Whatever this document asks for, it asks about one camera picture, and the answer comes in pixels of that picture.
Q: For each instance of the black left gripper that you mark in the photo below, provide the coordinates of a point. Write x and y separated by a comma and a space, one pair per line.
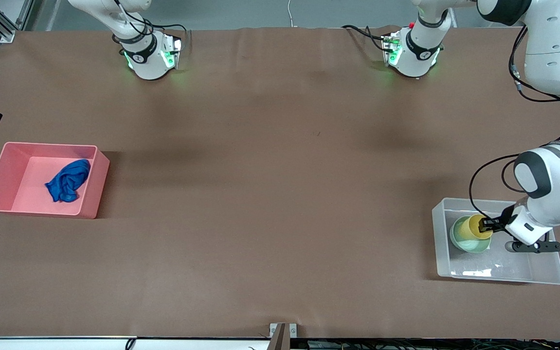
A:
496, 223

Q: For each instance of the yellow plastic cup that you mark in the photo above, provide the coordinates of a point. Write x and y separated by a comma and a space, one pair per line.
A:
467, 228

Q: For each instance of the mint green bowl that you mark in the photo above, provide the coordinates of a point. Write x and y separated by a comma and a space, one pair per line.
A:
474, 247

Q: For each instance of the blue cloth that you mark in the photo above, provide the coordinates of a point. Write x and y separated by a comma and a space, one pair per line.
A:
68, 182

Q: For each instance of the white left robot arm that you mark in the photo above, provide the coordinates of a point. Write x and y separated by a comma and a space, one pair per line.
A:
552, 184

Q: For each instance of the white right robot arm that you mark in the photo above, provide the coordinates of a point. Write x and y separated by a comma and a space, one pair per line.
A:
146, 65

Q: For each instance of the clear plastic box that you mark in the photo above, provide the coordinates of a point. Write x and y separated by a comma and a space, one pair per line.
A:
547, 267

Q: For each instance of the pink plastic box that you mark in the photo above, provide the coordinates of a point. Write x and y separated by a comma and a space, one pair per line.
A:
31, 194

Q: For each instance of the brown table cover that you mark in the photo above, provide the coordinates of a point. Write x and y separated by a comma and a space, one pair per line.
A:
280, 146

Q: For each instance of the aluminium frame profile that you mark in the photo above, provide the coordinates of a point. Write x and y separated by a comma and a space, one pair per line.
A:
5, 29

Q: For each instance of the white table edge rail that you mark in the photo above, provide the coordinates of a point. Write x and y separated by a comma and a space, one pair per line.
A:
65, 343

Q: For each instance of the metal table bracket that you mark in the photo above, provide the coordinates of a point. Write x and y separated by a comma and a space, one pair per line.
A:
280, 335

